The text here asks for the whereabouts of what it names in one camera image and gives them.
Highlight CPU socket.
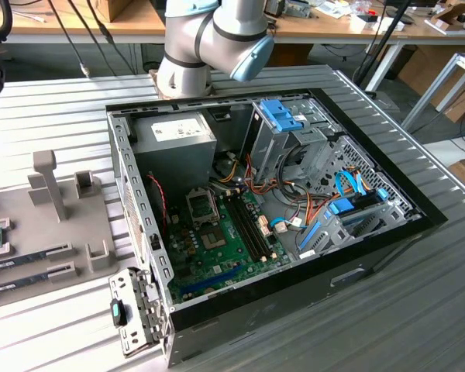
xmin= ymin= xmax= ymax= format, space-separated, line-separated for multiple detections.
xmin=198 ymin=226 xmax=229 ymax=252

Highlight metal socket cover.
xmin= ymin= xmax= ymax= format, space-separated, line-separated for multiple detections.
xmin=184 ymin=187 xmax=221 ymax=229

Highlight grey metal drive cage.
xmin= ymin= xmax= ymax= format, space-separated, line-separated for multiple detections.
xmin=250 ymin=96 xmax=344 ymax=185

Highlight grey power supply unit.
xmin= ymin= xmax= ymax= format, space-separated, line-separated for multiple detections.
xmin=129 ymin=112 xmax=218 ymax=195

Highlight green motherboard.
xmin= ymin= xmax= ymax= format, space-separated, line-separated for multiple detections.
xmin=164 ymin=188 xmax=295 ymax=304

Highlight black case fan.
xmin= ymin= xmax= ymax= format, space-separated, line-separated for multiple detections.
xmin=144 ymin=172 xmax=170 ymax=238

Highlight blue plastic drive latch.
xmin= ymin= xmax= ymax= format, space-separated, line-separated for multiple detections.
xmin=257 ymin=99 xmax=308 ymax=133

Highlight blue expansion slot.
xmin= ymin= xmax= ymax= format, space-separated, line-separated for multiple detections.
xmin=180 ymin=264 xmax=244 ymax=296

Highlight hard disk in blue carrier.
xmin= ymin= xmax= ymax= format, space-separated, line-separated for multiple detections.
xmin=327 ymin=188 xmax=389 ymax=218

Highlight grey metal disk bay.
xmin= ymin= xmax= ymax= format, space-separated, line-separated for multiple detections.
xmin=294 ymin=188 xmax=425 ymax=261

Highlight black open PC case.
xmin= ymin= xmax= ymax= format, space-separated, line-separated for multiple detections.
xmin=105 ymin=87 xmax=450 ymax=367

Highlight grey desktop device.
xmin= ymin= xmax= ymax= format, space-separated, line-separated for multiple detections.
xmin=265 ymin=0 xmax=313 ymax=19

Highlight wooden desk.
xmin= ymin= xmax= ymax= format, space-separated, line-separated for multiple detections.
xmin=0 ymin=0 xmax=167 ymax=44
xmin=270 ymin=0 xmax=465 ymax=50

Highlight grey parts rack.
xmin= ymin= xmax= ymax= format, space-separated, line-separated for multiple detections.
xmin=0 ymin=149 xmax=119 ymax=311

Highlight white box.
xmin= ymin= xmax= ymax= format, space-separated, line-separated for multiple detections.
xmin=350 ymin=13 xmax=406 ymax=33

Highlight black stand pole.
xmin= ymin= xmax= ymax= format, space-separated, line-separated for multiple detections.
xmin=351 ymin=0 xmax=414 ymax=98

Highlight large cardboard box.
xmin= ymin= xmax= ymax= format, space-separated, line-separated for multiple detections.
xmin=397 ymin=46 xmax=465 ymax=123

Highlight RAM stick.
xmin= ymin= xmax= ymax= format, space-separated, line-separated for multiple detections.
xmin=0 ymin=250 xmax=50 ymax=272
xmin=0 ymin=270 xmax=51 ymax=298

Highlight open cardboard box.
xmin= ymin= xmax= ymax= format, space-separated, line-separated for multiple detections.
xmin=429 ymin=2 xmax=465 ymax=36

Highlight yellow black wire bundle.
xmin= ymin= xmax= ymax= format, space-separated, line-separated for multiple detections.
xmin=211 ymin=157 xmax=241 ymax=184

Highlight blue wire white plug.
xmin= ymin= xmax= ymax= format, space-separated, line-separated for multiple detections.
xmin=270 ymin=217 xmax=308 ymax=235

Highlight red black twisted fan wire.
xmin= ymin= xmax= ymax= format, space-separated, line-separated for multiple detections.
xmin=146 ymin=173 xmax=168 ymax=233

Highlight orange red wire bundle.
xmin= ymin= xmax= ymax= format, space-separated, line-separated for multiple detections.
xmin=246 ymin=153 xmax=332 ymax=233

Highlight blue plastic rail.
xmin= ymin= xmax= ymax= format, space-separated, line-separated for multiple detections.
xmin=297 ymin=219 xmax=323 ymax=253

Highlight blue flat data wire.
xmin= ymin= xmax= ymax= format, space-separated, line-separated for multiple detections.
xmin=334 ymin=169 xmax=370 ymax=199

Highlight brown base plate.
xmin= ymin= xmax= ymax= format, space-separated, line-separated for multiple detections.
xmin=149 ymin=68 xmax=219 ymax=101

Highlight black teal latch handle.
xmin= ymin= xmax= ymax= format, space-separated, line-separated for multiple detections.
xmin=109 ymin=297 xmax=129 ymax=327

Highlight silver slot bracket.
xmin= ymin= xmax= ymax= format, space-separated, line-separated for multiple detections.
xmin=108 ymin=266 xmax=171 ymax=357

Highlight grey cable white plug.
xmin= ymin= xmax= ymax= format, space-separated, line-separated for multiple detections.
xmin=46 ymin=0 xmax=91 ymax=78

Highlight thin black cable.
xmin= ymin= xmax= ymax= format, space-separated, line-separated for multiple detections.
xmin=87 ymin=0 xmax=140 ymax=77

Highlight aluminium profile frame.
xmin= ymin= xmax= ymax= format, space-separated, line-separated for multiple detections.
xmin=401 ymin=52 xmax=465 ymax=133

